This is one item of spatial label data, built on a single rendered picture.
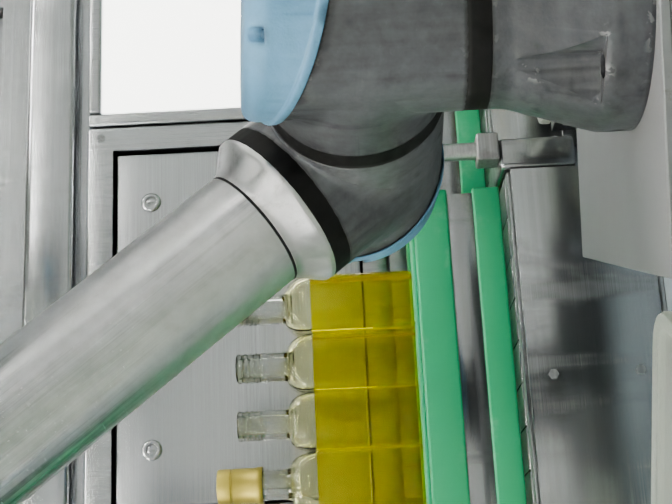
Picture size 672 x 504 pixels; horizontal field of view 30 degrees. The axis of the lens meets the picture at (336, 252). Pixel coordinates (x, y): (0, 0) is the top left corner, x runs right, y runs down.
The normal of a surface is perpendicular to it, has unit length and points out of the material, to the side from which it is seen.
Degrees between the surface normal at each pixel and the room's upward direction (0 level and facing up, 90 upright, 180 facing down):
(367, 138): 96
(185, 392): 90
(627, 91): 90
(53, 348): 91
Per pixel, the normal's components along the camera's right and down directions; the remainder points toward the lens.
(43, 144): -0.03, -0.29
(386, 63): 0.02, 0.61
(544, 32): -0.29, 0.35
